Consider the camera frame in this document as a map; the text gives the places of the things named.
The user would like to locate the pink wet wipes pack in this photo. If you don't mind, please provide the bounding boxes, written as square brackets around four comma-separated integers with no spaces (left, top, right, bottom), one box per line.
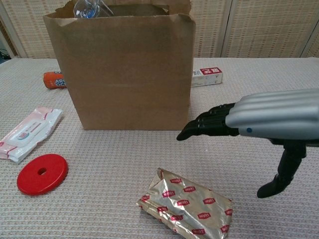
[0,106,63,164]

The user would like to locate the gold foil tea packet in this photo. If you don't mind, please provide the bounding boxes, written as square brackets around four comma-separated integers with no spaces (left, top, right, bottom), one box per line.
[136,168,234,239]

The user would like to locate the brown paper bag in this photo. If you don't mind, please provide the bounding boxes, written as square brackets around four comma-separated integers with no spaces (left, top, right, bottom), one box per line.
[42,0,196,131]

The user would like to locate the clear plastic water bottle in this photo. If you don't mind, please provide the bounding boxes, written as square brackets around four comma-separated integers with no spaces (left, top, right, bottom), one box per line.
[73,0,113,19]

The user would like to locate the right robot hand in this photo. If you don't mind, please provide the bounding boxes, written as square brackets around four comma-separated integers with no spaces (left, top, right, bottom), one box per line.
[176,88,319,199]

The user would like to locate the white red long box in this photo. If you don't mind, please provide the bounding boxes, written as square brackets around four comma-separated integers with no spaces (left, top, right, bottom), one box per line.
[191,66,224,87]

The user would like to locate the beige woven tablecloth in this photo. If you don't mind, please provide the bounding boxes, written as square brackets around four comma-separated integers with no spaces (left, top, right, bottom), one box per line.
[0,57,319,239]

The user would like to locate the woven folding screen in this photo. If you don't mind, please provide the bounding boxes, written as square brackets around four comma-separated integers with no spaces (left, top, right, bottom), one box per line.
[0,0,319,59]

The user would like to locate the orange roll pack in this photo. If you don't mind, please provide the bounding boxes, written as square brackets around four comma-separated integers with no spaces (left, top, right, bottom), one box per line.
[43,71,67,89]

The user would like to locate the red round disc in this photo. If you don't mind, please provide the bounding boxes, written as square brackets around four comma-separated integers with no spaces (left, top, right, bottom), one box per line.
[16,153,69,196]

